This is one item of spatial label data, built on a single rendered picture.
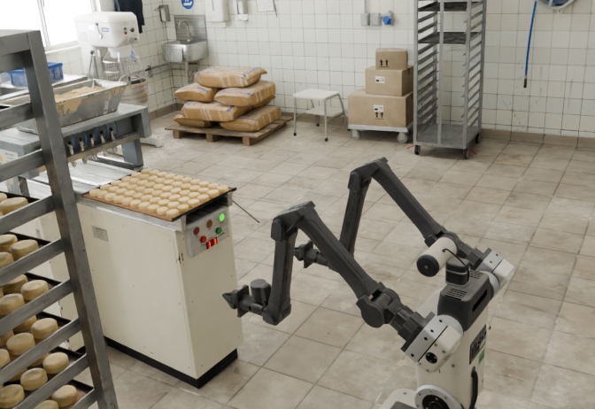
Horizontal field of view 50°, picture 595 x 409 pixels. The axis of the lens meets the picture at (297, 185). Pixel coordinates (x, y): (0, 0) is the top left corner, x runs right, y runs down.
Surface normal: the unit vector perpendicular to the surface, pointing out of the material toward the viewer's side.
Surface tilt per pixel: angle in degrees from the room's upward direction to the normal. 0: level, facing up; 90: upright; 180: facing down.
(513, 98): 90
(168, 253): 90
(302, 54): 90
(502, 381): 0
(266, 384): 0
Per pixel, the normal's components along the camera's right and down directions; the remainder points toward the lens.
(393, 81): -0.54, 0.32
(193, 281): 0.81, 0.16
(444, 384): -0.56, 0.50
